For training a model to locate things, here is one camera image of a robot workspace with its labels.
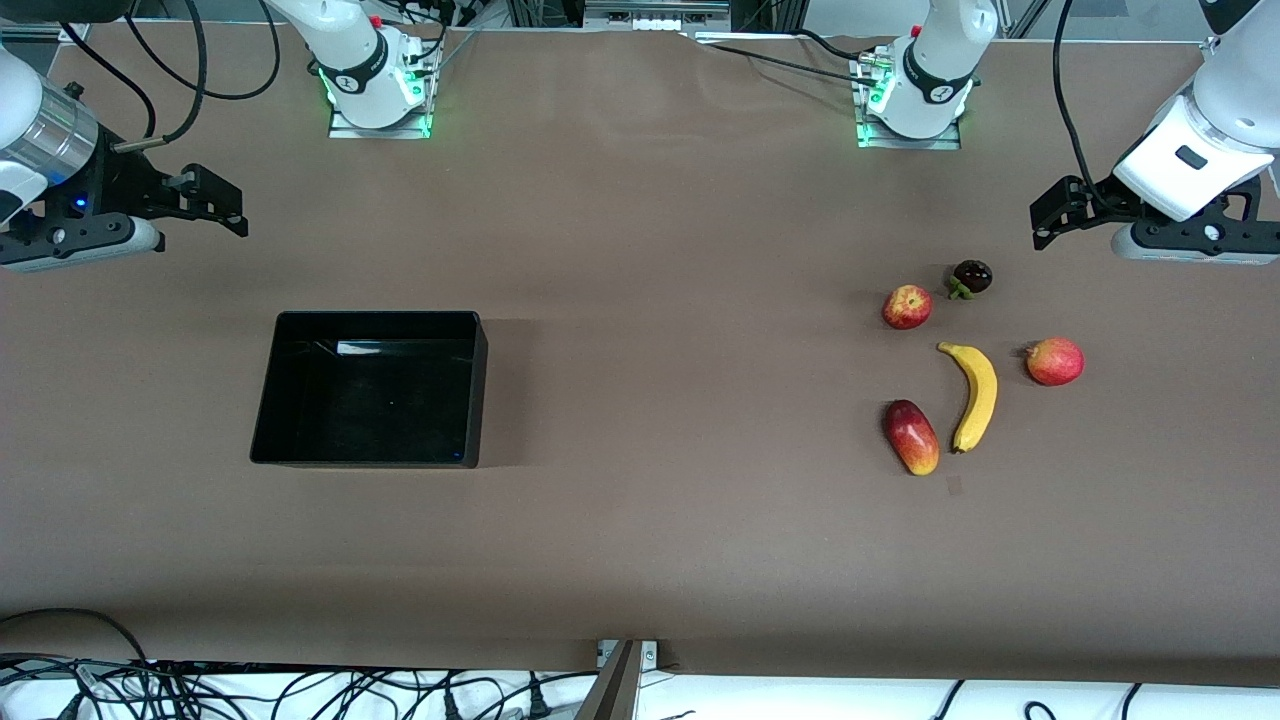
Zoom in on red yellow mango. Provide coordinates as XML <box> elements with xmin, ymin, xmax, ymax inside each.
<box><xmin>882</xmin><ymin>399</ymin><xmax>941</xmax><ymax>477</ymax></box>

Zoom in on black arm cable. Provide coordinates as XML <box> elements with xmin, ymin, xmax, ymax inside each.
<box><xmin>55</xmin><ymin>0</ymin><xmax>283</xmax><ymax>151</ymax></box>
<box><xmin>1052</xmin><ymin>0</ymin><xmax>1111</xmax><ymax>201</ymax></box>

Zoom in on arched black floor cable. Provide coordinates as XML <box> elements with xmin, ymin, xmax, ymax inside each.
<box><xmin>0</xmin><ymin>608</ymin><xmax>151</xmax><ymax>666</ymax></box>

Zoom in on aluminium frame with connectors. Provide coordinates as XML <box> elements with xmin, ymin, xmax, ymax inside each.
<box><xmin>583</xmin><ymin>0</ymin><xmax>733</xmax><ymax>34</ymax></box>

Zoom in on dark purple mangosteen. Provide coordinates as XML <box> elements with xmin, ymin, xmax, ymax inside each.
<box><xmin>947</xmin><ymin>259</ymin><xmax>995</xmax><ymax>301</ymax></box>

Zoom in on grey metal bar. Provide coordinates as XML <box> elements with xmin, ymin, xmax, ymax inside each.
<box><xmin>573</xmin><ymin>640</ymin><xmax>646</xmax><ymax>720</ymax></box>

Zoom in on short aluminium rail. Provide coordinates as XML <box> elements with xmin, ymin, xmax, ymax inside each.
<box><xmin>0</xmin><ymin>18</ymin><xmax>93</xmax><ymax>43</ymax></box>

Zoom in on yellow banana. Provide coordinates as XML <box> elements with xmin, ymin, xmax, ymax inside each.
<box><xmin>936</xmin><ymin>341</ymin><xmax>999</xmax><ymax>454</ymax></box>

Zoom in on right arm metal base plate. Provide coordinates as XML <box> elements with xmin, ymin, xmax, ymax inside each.
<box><xmin>328</xmin><ymin>95</ymin><xmax>434</xmax><ymax>140</ymax></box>

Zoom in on black plastic box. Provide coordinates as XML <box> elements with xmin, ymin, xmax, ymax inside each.
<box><xmin>249</xmin><ymin>310</ymin><xmax>489</xmax><ymax>469</ymax></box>

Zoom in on black cable on table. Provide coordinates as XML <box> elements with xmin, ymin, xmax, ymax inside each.
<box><xmin>690</xmin><ymin>28</ymin><xmax>886</xmax><ymax>83</ymax></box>

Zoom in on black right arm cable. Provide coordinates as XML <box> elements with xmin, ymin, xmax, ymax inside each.
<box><xmin>55</xmin><ymin>0</ymin><xmax>283</xmax><ymax>151</ymax></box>

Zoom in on red yellow apple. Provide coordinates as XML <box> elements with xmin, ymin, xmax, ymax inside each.
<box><xmin>882</xmin><ymin>285</ymin><xmax>934</xmax><ymax>331</ymax></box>

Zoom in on silver metal bracket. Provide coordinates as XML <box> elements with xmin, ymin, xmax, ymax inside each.
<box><xmin>597</xmin><ymin>640</ymin><xmax>661</xmax><ymax>669</ymax></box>

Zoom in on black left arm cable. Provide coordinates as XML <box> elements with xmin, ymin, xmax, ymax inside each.
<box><xmin>1052</xmin><ymin>0</ymin><xmax>1111</xmax><ymax>201</ymax></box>

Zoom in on tangled black floor cables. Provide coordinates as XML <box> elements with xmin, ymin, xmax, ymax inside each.
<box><xmin>0</xmin><ymin>655</ymin><xmax>601</xmax><ymax>720</ymax></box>

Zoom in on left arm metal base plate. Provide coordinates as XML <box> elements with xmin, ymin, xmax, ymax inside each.
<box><xmin>855</xmin><ymin>50</ymin><xmax>963</xmax><ymax>151</ymax></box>

